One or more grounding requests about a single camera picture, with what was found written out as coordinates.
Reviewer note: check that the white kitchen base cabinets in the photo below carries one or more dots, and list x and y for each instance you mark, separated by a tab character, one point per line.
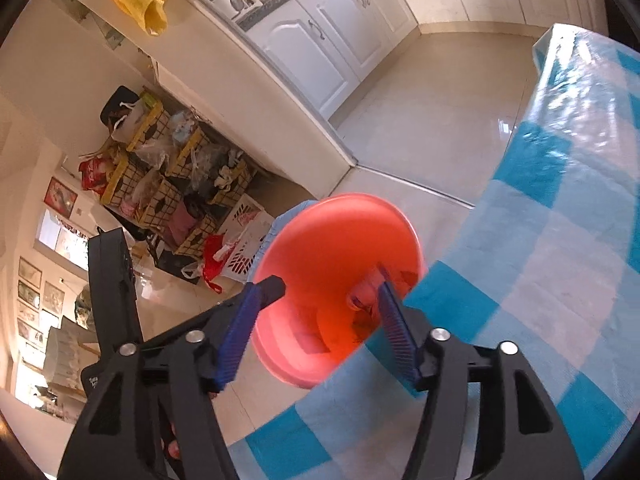
325	60

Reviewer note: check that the blue checked tablecloth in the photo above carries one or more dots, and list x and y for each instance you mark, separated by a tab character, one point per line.
550	260

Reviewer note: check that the red wall poster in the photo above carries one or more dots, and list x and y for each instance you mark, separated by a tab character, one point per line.
57	194

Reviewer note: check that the yellow cloth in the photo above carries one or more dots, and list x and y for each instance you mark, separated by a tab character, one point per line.
142	0

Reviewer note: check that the white plastic basket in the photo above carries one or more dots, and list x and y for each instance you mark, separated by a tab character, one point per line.
245	240

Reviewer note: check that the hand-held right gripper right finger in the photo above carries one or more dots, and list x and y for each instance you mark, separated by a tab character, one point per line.
397	340

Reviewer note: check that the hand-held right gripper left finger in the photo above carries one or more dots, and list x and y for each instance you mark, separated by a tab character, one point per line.
239	335

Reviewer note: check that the white jug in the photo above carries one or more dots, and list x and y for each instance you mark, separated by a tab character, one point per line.
227	4

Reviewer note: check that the red plastic basin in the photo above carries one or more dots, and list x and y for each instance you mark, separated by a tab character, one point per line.
325	250

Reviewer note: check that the red plastic bag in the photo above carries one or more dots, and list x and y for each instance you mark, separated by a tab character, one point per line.
215	260

